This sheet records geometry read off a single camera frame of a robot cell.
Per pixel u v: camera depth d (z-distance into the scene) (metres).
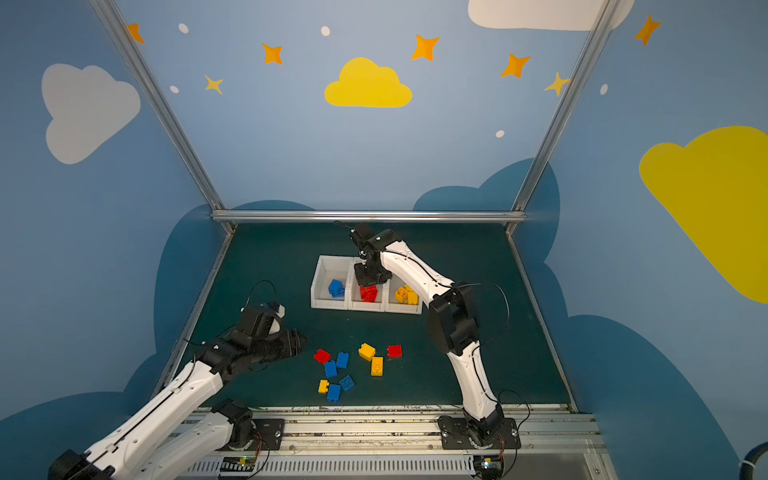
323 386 0.81
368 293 0.98
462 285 0.55
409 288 0.60
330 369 0.84
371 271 0.79
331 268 1.01
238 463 0.73
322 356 0.87
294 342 0.73
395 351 0.89
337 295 0.99
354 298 0.98
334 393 0.80
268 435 0.74
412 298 0.98
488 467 0.73
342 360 0.86
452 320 0.55
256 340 0.62
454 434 0.75
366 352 0.87
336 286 0.98
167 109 0.86
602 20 0.71
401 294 0.98
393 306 0.95
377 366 0.86
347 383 0.82
